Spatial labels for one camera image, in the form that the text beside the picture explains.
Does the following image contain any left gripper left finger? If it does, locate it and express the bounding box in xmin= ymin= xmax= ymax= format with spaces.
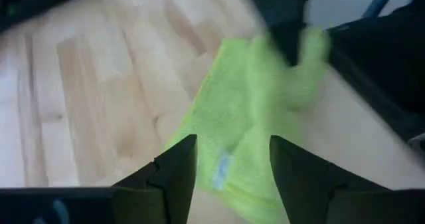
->
xmin=0 ymin=134 xmax=199 ymax=224

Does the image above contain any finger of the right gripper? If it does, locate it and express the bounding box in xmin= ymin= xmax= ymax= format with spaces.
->
xmin=268 ymin=21 xmax=303 ymax=67

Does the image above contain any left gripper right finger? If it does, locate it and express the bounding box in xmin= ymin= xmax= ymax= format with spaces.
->
xmin=269 ymin=134 xmax=425 ymax=224

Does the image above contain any green microfiber towel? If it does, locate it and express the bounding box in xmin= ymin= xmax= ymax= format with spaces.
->
xmin=163 ymin=25 xmax=332 ymax=224

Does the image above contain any black bulky object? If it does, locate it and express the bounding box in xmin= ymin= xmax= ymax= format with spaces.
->
xmin=327 ymin=0 xmax=425 ymax=114

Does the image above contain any blue slanted bar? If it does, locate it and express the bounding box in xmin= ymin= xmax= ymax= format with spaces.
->
xmin=361 ymin=0 xmax=398 ymax=19

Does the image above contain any black aluminium table frame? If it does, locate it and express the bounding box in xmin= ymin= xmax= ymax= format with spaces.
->
xmin=327 ymin=49 xmax=425 ymax=146

